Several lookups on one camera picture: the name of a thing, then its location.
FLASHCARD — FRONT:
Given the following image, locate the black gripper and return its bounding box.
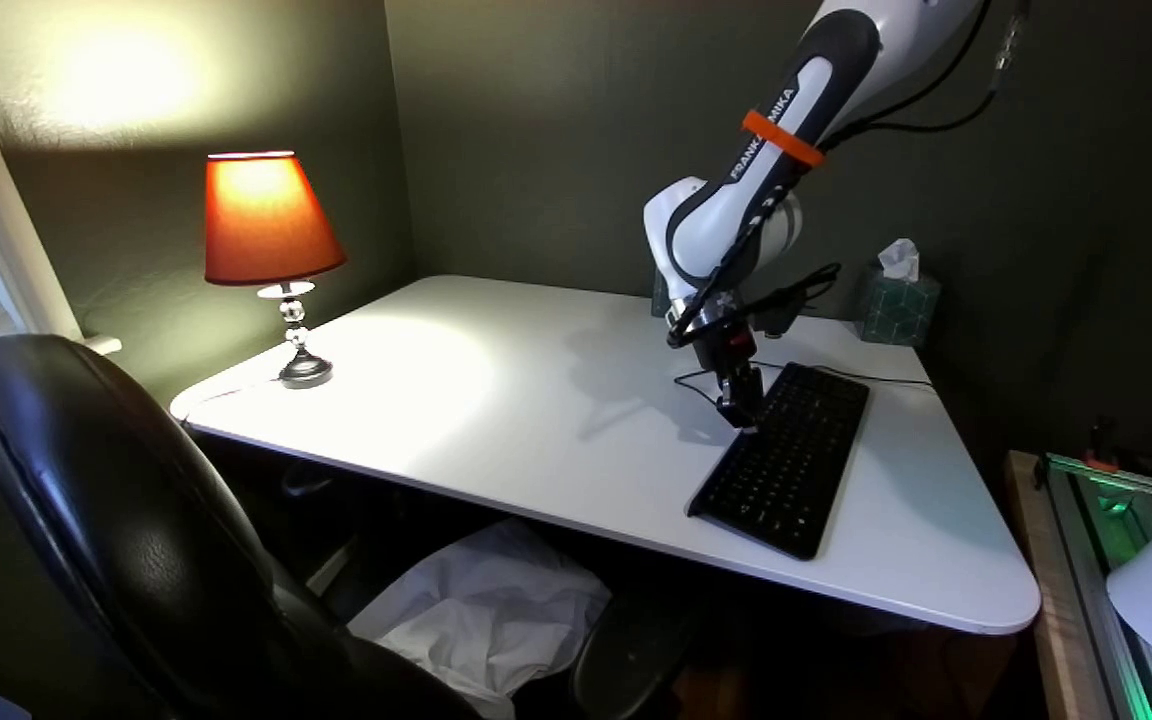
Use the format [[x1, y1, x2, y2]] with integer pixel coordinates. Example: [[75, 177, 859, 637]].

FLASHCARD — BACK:
[[690, 296, 773, 434]]

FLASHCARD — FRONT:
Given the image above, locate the black computer keyboard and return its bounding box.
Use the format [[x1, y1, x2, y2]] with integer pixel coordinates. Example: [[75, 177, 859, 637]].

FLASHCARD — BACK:
[[684, 360, 875, 566]]

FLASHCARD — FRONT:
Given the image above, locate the teal tissue box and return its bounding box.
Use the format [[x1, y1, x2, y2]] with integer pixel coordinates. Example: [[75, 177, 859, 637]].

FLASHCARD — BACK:
[[852, 238, 944, 352]]

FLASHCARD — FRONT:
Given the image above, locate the white plastic bag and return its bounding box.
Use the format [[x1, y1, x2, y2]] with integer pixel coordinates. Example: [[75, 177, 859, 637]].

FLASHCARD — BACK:
[[345, 518, 617, 720]]

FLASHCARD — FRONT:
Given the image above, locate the orange shade table lamp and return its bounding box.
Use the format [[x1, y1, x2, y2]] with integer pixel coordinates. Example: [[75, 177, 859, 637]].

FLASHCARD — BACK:
[[196, 147, 349, 394]]

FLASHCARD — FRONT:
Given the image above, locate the black office chair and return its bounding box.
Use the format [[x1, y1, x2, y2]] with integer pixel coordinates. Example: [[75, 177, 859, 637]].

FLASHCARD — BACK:
[[0, 331, 481, 720]]

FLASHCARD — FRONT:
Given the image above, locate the black keyboard cable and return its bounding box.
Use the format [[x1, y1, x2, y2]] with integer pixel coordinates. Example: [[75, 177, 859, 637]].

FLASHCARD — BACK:
[[671, 352, 935, 427]]

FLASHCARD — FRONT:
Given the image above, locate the orange strap on arm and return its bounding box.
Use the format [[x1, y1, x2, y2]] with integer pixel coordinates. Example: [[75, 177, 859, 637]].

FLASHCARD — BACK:
[[736, 105, 831, 172]]

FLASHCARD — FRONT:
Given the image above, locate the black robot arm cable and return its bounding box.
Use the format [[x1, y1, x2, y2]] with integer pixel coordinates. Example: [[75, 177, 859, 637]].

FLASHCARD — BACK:
[[824, 0, 1037, 144]]

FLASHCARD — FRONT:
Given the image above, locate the green lit metal rail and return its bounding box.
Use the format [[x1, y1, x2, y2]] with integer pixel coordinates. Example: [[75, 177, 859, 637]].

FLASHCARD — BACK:
[[1040, 449, 1152, 720]]

